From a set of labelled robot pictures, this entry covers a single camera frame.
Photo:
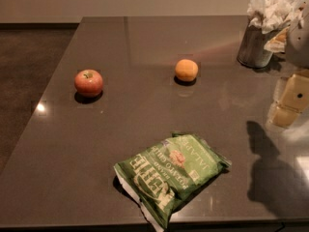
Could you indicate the red apple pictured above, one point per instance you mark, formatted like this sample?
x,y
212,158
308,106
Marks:
x,y
88,83

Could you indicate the metal cup container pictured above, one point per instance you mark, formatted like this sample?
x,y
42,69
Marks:
x,y
252,53

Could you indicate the green potato chip bag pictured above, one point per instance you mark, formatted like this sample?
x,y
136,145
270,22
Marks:
x,y
163,177

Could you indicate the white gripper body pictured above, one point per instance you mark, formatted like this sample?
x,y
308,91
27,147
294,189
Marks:
x,y
298,45

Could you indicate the orange fruit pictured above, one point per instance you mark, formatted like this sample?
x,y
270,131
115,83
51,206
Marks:
x,y
186,70

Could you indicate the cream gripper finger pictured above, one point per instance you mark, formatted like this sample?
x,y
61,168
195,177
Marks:
x,y
290,99

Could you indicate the crumpled white paper napkins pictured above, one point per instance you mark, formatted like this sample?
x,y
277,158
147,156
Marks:
x,y
270,15

